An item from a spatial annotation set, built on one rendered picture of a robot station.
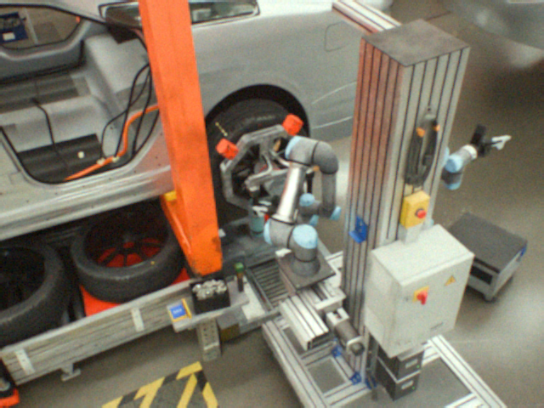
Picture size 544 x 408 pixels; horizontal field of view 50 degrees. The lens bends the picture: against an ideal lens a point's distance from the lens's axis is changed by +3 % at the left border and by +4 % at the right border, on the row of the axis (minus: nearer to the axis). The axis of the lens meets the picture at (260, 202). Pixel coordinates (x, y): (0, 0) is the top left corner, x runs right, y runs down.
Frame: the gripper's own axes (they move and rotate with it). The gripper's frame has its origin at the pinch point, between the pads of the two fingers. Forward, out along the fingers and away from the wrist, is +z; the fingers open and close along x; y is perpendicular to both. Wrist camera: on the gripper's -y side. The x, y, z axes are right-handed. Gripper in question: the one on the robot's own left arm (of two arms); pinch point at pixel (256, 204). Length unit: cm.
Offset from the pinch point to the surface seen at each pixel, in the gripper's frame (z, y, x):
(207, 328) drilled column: 12, 52, -51
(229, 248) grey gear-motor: 20.4, 42.5, 0.7
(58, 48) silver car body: 205, -12, 110
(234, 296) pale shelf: 1, 38, -36
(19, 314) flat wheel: 102, 33, -86
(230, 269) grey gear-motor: 16, 51, -8
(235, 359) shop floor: 0, 83, -46
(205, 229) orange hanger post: 16.9, -3.5, -29.9
